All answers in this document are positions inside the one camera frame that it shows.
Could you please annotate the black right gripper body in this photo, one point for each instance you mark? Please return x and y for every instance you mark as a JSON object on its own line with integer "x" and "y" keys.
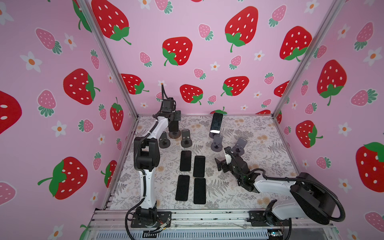
{"x": 229, "y": 167}

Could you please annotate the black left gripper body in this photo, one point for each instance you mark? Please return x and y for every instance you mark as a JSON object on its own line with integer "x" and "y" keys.
{"x": 175, "y": 115}

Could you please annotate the silver edged black phone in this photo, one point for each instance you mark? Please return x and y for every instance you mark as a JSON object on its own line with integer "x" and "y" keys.
{"x": 200, "y": 191}

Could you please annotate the purple edged black phone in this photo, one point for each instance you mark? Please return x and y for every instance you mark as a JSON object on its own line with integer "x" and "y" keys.
{"x": 182, "y": 191}

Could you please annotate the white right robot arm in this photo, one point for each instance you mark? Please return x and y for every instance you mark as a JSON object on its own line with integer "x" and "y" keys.
{"x": 308, "y": 198}

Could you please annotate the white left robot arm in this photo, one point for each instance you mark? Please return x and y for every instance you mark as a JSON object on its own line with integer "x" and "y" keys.
{"x": 147, "y": 157}

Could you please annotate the grey stand right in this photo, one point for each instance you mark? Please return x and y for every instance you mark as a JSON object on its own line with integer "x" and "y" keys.
{"x": 239, "y": 147}

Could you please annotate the wooden base phone stand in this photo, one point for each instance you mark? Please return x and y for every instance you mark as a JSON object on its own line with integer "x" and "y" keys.
{"x": 175, "y": 135}

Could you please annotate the grey round phone stand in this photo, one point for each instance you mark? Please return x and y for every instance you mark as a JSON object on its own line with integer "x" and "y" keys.
{"x": 164, "y": 142}

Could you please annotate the grey stand far centre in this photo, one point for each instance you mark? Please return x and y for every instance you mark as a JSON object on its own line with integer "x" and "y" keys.
{"x": 212, "y": 135}

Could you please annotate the green edged black phone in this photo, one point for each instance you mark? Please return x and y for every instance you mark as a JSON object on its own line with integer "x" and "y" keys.
{"x": 216, "y": 123}

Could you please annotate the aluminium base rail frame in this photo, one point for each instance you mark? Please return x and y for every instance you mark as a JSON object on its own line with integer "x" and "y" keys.
{"x": 207, "y": 225}

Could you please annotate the aluminium corner post left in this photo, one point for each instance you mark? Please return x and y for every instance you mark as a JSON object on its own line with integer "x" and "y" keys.
{"x": 90, "y": 18}

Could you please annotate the aluminium corner post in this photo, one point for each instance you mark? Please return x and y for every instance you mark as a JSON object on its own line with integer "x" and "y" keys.
{"x": 324, "y": 27}
{"x": 90, "y": 18}

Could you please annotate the aluminium corner post right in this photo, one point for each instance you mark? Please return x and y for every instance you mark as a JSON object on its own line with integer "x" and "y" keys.
{"x": 324, "y": 27}

